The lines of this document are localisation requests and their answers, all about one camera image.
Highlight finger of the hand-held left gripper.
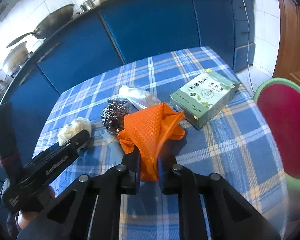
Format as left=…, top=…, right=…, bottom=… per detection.
left=57, top=129, right=90, bottom=153

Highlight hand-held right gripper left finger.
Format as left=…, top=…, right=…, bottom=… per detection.
left=16, top=146, right=143, bottom=240

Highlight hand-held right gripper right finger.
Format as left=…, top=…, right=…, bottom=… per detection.
left=157, top=154, right=283, bottom=240

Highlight large white tissue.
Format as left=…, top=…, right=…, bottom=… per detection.
left=57, top=117, right=92, bottom=147

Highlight orange waffle cloth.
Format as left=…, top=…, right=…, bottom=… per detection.
left=117, top=102, right=186, bottom=182

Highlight red basin with green rim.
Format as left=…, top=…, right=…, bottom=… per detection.
left=254, top=77, right=300, bottom=180

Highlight person's left hand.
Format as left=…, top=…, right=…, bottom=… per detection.
left=15, top=209, right=42, bottom=232

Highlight steel wool scrubber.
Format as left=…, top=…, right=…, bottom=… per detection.
left=102, top=99, right=129, bottom=132

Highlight blue plaid tablecloth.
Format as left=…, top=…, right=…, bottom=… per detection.
left=32, top=46, right=290, bottom=240

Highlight clear plastic bag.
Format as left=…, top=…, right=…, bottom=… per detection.
left=119, top=85, right=160, bottom=110

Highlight green printed carton box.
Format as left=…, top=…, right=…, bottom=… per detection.
left=169, top=68, right=240, bottom=130

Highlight white cooking pot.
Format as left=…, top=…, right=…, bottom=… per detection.
left=0, top=41, right=32, bottom=75

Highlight dark metal wok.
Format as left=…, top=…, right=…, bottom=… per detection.
left=6, top=3, right=75, bottom=48

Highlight blue base cabinets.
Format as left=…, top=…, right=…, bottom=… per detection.
left=0, top=0, right=256, bottom=180

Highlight steel kettle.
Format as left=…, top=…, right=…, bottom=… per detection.
left=79, top=0, right=100, bottom=13

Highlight wooden door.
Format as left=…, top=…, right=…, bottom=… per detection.
left=272, top=0, right=300, bottom=90

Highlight white power cable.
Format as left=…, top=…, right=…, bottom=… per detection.
left=207, top=0, right=255, bottom=94

